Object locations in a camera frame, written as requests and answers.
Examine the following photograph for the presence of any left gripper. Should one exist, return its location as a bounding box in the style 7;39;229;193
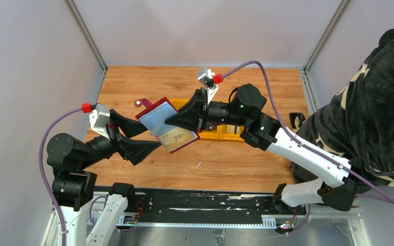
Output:
80;107;161;167

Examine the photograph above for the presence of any red leather card holder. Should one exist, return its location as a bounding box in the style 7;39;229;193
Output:
134;97;200;153

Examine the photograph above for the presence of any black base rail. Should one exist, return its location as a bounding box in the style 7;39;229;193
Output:
118;188;306;228

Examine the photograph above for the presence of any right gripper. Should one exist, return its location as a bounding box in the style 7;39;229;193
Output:
165;88;248;134

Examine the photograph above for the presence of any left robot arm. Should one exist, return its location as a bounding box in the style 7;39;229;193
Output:
39;104;161;245

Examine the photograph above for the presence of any left yellow bin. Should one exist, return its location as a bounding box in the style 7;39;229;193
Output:
170;98;189;111

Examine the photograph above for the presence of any middle yellow bin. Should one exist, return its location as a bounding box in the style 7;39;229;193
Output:
199;101;220;140

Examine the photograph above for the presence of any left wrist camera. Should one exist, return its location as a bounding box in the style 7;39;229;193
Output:
89;104;110;140

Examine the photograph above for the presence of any person in black fleece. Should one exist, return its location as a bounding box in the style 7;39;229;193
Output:
289;29;394;187

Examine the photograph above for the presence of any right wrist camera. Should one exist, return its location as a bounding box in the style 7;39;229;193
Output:
198;66;223;104

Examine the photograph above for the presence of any gold credit card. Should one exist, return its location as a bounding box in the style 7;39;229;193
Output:
159;128;198;152

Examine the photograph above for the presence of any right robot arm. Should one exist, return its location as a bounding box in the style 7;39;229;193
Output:
166;84;362;214

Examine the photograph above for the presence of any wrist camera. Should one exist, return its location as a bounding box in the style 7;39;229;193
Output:
198;66;223;104
89;104;110;140

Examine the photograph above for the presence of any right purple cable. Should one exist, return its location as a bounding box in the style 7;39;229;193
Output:
213;60;394;212

